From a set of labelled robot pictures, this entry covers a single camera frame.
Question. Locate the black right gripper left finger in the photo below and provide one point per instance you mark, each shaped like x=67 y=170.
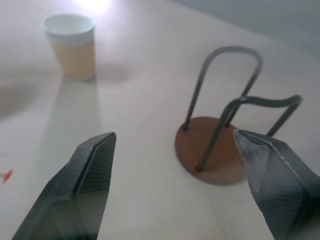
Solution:
x=75 y=190

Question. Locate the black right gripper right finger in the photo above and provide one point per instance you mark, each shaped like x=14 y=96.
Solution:
x=280 y=185

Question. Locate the tan and white paper cup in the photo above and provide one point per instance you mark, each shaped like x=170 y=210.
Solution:
x=71 y=48

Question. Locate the red mark on table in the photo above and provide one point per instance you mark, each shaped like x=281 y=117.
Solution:
x=7 y=175

